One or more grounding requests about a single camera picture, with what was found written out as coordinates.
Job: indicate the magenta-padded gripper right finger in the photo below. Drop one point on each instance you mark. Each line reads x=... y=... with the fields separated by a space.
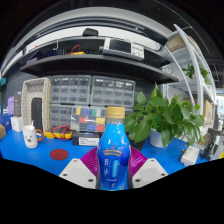
x=150 y=172

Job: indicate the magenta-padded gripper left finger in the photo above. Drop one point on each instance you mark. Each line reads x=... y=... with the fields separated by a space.
x=77 y=173

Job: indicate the blue drink bottle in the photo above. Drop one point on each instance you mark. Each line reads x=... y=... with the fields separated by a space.
x=113 y=156

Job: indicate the flat round red coaster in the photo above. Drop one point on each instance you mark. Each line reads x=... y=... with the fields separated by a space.
x=59 y=154

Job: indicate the black flat case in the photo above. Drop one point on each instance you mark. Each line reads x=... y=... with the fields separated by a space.
x=138 y=144

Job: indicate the black box with white label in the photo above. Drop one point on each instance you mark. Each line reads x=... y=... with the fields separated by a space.
x=85 y=139

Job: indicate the white adapter block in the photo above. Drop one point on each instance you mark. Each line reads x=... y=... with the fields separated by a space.
x=190 y=156

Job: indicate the yellow multimeter with red leads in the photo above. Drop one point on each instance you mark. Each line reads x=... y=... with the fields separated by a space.
x=60 y=133

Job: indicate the clear box of coloured parts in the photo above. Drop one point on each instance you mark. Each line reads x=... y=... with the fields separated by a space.
x=87 y=120

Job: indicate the white mug with face print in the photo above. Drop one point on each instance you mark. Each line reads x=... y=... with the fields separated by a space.
x=30 y=138

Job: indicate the green plant in white pot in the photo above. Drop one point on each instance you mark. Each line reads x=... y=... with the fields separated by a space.
x=166 y=113

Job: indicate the black stand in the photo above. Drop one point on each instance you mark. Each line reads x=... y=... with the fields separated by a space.
x=210 y=146

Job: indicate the metal spoon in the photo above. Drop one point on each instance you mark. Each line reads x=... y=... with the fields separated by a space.
x=32 y=123

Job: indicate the black flat device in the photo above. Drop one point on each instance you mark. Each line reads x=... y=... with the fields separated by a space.
x=36 y=115

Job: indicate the small white box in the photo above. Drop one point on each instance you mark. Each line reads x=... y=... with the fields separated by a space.
x=16 y=124

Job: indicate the brown cardboard box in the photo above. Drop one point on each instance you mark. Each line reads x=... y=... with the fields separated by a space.
x=2 y=131

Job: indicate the blue box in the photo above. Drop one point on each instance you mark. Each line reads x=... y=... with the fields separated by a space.
x=5 y=121

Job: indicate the dark grey flat box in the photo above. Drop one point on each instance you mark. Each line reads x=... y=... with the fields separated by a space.
x=17 y=104

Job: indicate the cream dotted storage basket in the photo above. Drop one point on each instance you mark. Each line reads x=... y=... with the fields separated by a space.
x=26 y=96

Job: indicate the purple bag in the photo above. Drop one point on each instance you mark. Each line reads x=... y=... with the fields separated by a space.
x=11 y=106

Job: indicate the white shelf unit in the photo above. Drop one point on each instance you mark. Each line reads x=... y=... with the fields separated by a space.
x=200 y=80

